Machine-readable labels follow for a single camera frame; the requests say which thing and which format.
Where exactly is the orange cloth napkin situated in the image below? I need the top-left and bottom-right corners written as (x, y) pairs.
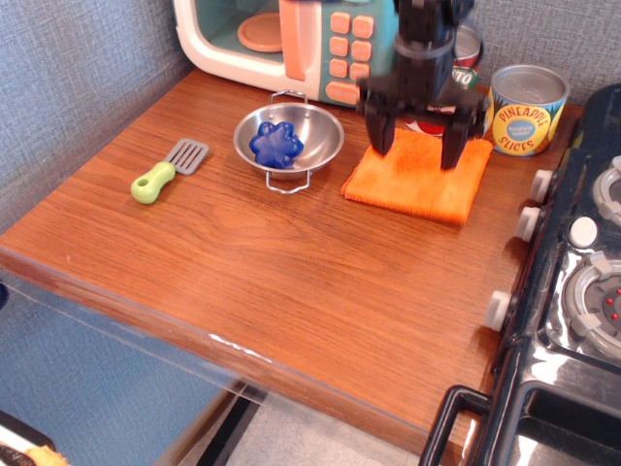
top-left (342, 128), bottom-right (492, 225)

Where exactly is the grey stove burner front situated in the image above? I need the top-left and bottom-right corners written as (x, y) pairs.
top-left (563, 251), bottom-right (620, 360)

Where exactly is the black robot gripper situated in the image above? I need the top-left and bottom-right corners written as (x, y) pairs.
top-left (357, 1), bottom-right (487, 170)

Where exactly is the small steel bowl with handles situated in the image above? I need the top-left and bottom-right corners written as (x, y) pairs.
top-left (233, 89), bottom-right (344, 195)

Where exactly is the black oven door handle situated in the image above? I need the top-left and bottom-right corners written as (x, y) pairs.
top-left (419, 385), bottom-right (493, 466)

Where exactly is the toy microwave teal and pink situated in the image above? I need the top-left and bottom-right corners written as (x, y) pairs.
top-left (173, 1), bottom-right (399, 107)

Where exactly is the white round stove button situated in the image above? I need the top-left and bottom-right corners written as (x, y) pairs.
top-left (569, 216), bottom-right (598, 249)

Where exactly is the green-handled grey toy spatula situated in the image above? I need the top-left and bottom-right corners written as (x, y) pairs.
top-left (130, 138), bottom-right (210, 205)

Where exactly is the white stove knob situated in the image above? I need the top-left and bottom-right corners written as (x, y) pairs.
top-left (529, 170), bottom-right (554, 204)
top-left (484, 290), bottom-right (512, 333)
top-left (514, 207), bottom-right (540, 243)

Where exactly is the grey stove burner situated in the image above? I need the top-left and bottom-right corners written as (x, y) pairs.
top-left (592, 155), bottom-right (621, 226)
top-left (563, 251), bottom-right (620, 360)

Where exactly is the white stove knob upper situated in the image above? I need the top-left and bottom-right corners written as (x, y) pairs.
top-left (529, 170), bottom-right (554, 204)

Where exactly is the tomato sauce can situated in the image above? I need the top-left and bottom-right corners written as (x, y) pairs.
top-left (404, 19), bottom-right (484, 137)

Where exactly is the blue flower-shaped toy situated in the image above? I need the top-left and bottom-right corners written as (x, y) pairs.
top-left (248, 121), bottom-right (304, 169)

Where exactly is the pineapple slices can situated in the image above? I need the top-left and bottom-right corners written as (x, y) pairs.
top-left (485, 64), bottom-right (570, 157)

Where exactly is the orange fuzzy object bottom left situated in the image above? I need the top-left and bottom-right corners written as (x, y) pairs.
top-left (25, 446), bottom-right (69, 466)

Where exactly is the grey stove burner rear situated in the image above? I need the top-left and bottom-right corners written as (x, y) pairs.
top-left (592, 155), bottom-right (621, 226)

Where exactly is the white stove knob lower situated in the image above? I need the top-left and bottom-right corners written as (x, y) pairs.
top-left (484, 290), bottom-right (512, 333)

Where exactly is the white stove knob middle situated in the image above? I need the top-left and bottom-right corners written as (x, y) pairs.
top-left (514, 207), bottom-right (540, 243)

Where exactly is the black toy stove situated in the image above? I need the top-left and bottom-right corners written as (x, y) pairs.
top-left (473, 84), bottom-right (620, 465)

